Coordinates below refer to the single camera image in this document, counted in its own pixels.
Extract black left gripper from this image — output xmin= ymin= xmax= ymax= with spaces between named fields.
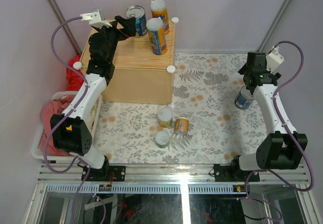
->
xmin=93 ymin=16 xmax=133 ymax=63

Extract blue soup can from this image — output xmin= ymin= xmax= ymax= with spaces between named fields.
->
xmin=126 ymin=5 xmax=147 ymax=37

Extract tall blue vegetable can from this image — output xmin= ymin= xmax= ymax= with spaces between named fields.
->
xmin=146 ymin=18 xmax=167 ymax=55

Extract tall yellow lidded can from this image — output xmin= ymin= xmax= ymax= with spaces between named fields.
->
xmin=150 ymin=0 xmax=169 ymax=35

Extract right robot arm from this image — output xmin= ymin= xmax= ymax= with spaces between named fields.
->
xmin=230 ymin=52 xmax=308 ymax=181

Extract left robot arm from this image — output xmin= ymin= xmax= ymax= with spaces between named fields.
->
xmin=48 ymin=12 xmax=136 ymax=182

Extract wooden storage box counter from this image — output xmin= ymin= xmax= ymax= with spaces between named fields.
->
xmin=80 ymin=19 xmax=177 ymax=105

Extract white corner connector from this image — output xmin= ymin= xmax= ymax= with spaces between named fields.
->
xmin=166 ymin=65 xmax=176 ymax=74

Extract red cloth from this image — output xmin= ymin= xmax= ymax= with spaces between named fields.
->
xmin=40 ymin=68 xmax=84 ymax=156

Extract short yellow can standing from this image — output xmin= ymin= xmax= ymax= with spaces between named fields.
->
xmin=157 ymin=107 xmax=173 ymax=128

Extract short green can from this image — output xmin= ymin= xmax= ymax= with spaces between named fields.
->
xmin=154 ymin=131 xmax=170 ymax=148

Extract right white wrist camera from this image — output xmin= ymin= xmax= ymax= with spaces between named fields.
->
xmin=266 ymin=46 xmax=285 ymax=72

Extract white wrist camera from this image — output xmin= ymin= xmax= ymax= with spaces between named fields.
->
xmin=266 ymin=46 xmax=285 ymax=72
xmin=80 ymin=9 xmax=112 ymax=29

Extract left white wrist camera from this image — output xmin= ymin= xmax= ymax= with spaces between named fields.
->
xmin=80 ymin=9 xmax=112 ymax=29

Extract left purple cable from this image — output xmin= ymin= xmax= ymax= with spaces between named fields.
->
xmin=42 ymin=17 xmax=91 ymax=224

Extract aluminium mounting rail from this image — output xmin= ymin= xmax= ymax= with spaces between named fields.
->
xmin=37 ymin=162 xmax=310 ymax=194

